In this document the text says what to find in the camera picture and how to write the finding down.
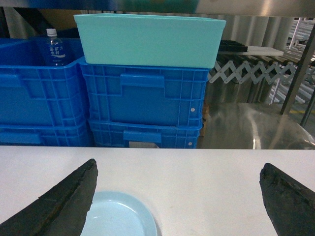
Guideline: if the water bottle blue label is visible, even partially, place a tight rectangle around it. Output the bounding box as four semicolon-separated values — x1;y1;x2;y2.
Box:
46;28;67;66

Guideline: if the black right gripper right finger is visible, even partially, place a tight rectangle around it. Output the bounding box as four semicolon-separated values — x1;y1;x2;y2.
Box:
259;163;315;236

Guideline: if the light blue round tray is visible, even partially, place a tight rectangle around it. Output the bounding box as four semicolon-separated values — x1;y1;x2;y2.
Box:
81;191;158;236

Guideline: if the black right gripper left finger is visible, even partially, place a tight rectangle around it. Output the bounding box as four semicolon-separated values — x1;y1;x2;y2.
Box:
0;159;97;236

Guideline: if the blue crate under teal bin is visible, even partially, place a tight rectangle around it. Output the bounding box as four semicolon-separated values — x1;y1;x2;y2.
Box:
79;57;209;127

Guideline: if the expandable roller conveyor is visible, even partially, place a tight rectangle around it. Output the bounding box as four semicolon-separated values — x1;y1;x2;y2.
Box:
208;54;300;85

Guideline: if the black tray on conveyor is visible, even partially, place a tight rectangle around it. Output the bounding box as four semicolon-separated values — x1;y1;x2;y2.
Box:
219;40;248;52

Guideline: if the blue crate holding bottle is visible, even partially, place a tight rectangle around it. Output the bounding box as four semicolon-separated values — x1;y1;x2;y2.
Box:
0;38;89;127

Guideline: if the teal plastic bin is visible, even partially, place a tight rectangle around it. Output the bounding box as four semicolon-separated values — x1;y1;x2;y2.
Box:
74;13;226;69

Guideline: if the blue bottom crate middle stack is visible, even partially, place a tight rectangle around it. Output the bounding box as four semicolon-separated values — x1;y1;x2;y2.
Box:
0;123;94;147

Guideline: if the blue bottom crate under teal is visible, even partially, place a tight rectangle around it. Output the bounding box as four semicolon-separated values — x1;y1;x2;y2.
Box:
89;119;202;148

